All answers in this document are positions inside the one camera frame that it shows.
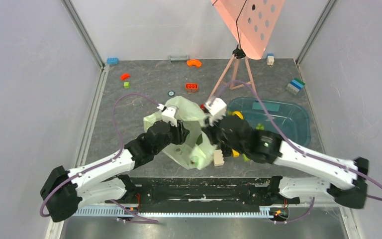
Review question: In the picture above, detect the grey metal handle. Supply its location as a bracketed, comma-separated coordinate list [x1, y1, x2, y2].
[168, 55, 190, 63]

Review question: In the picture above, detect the cream lego brick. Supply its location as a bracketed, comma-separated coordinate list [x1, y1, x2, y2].
[213, 149, 224, 167]

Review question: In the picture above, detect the pink perforated panel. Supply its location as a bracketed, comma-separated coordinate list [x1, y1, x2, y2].
[211, 0, 285, 60]

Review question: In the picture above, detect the yellow wooden block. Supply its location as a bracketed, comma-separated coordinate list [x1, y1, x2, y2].
[232, 150, 240, 157]

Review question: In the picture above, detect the teal plastic tub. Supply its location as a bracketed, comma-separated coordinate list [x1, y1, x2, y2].
[227, 97, 311, 147]

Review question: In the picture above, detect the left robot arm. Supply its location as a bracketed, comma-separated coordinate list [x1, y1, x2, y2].
[39, 120, 190, 223]

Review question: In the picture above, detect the red arch block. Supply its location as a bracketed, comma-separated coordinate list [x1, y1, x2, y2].
[120, 73, 130, 81]

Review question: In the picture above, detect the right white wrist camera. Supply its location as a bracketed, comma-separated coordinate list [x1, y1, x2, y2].
[203, 97, 227, 126]

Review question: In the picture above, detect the green wooden block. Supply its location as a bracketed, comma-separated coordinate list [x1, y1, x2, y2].
[242, 154, 250, 162]

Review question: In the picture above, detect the red lego brick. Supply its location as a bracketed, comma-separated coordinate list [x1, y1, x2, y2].
[185, 83, 198, 93]

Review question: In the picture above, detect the pink tripod stand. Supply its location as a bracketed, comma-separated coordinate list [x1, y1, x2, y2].
[208, 44, 257, 99]

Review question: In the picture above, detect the white blue small brick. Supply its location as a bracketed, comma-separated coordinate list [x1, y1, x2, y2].
[266, 53, 275, 66]

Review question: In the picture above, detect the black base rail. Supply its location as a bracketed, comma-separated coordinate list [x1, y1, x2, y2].
[117, 176, 300, 213]

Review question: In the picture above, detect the small green cube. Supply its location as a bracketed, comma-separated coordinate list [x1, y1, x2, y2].
[123, 82, 130, 89]

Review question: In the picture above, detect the blue lego brick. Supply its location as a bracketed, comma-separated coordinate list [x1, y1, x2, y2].
[106, 57, 119, 65]

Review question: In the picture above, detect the green fake fruit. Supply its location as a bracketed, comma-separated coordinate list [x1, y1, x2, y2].
[256, 123, 265, 130]

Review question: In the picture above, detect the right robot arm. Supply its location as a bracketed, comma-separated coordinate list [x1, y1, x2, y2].
[202, 116, 369, 209]

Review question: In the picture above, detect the orange curved block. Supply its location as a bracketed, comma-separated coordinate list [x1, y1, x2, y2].
[187, 59, 202, 68]

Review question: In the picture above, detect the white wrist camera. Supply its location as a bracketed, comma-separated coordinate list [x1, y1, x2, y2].
[157, 104, 178, 127]
[203, 97, 227, 126]

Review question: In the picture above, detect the yellow fake mango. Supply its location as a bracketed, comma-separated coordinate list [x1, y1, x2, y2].
[231, 111, 244, 120]

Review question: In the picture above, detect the grey blue green brick stack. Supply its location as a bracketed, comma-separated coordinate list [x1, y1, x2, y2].
[286, 78, 305, 95]

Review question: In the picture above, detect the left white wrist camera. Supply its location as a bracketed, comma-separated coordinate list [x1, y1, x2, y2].
[157, 104, 178, 127]

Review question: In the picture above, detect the green avocado plastic bag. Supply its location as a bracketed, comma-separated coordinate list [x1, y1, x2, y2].
[143, 96, 215, 171]

